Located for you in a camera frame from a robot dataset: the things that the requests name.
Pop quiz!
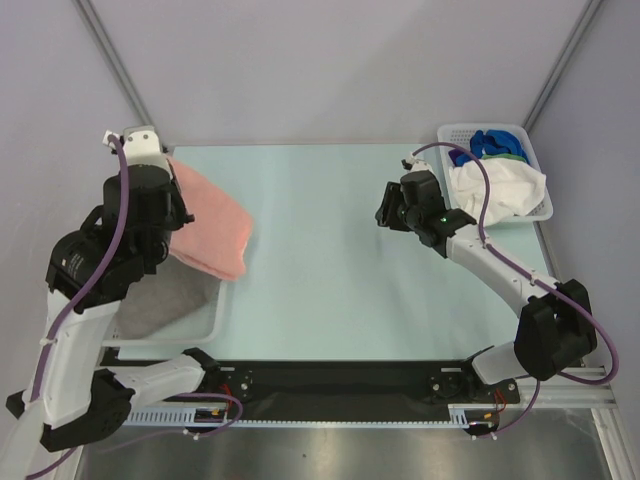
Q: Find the grey slotted cable duct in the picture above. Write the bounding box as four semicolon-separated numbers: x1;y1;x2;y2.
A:
124;405;241;426

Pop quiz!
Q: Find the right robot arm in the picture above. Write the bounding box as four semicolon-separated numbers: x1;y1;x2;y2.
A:
375;170;597;402

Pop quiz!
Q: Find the white towel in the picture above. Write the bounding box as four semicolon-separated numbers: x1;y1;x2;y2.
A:
448;158;546;227

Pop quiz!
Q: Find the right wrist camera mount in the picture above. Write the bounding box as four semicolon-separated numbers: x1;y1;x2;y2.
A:
401;154;434;173

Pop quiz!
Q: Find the pink towel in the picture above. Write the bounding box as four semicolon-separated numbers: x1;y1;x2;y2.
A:
169;159;253;281

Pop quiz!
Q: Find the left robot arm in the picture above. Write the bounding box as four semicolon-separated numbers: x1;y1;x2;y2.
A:
6;165;220;454

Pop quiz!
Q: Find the left aluminium frame post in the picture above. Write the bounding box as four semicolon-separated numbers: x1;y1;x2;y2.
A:
71;0;162;137

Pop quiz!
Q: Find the blue towel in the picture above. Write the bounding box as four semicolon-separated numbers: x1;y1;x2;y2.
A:
437;127;532;165

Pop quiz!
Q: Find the right aluminium frame post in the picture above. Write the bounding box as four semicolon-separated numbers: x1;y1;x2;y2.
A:
522;0;608;131

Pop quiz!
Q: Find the grey terry towel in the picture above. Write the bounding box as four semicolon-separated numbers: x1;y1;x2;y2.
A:
114;256;221;339

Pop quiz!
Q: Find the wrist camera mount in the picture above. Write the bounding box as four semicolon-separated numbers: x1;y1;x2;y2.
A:
401;154;434;173
102;125;171;173

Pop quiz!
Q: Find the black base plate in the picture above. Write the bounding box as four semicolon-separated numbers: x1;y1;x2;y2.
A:
99;349;524;424

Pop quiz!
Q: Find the aluminium frame post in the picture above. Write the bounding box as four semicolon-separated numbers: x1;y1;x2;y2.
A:
522;0;608;131
71;0;162;137

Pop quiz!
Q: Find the aluminium rail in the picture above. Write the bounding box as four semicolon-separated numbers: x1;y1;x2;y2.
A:
516;367;617;409

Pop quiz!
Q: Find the white basket with towels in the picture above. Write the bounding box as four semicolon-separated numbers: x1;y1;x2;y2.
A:
437;123;553;226

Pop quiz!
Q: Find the empty white perforated basket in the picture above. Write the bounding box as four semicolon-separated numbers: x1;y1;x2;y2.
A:
103;279;228;347

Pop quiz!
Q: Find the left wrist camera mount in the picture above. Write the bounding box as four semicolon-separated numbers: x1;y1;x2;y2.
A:
102;125;171;173

